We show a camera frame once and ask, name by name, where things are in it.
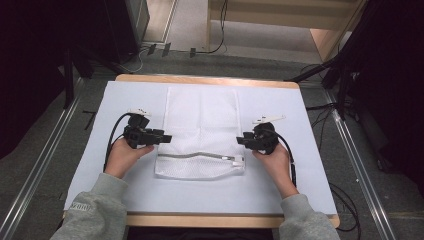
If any black floor cable loop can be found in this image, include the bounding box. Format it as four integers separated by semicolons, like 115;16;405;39
329;182;362;233

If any white mesh laundry bag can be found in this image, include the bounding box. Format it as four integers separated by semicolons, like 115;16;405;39
153;86;247;181

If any right hand-held gripper black cable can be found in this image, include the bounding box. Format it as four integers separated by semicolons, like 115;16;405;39
266;127;298;188

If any black curtain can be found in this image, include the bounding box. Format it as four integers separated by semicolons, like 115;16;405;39
336;0;424;188
0;0;111;160

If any black metal stand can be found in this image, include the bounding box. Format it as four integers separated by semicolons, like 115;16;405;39
283;56;359;121
61;46;98;110

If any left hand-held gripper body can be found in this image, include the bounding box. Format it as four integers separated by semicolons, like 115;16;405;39
122;107;158;150

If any person's right hand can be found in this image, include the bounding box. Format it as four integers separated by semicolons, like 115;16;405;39
251;141;300;200

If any wooden table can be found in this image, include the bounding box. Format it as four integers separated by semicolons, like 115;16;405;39
62;73;341;230

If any white table cover sheet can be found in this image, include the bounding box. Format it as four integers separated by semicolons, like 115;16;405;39
63;80;338;216

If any dark cabinet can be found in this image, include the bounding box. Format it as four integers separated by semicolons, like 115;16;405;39
101;0;151;65

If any aluminium floor rail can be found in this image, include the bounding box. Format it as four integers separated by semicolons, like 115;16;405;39
322;89;398;240
0;77;84;240

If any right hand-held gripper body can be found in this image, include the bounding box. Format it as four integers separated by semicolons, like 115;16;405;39
249;114;287;156

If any white floor cable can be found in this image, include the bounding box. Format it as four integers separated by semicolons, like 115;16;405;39
123;46;151;74

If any left hand-held gripper black cable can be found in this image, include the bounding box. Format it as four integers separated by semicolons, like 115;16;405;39
102;111;132;173

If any person's left hand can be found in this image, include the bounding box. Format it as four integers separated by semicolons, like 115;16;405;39
103;137;156;180

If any hand-held gripper black cable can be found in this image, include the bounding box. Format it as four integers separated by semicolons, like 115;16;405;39
266;127;298;188
102;111;132;173

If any hanging black cable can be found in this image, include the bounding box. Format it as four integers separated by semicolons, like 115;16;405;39
195;0;230;56

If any light wooden shelf frame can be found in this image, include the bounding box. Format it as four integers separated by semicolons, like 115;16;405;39
205;0;368;63

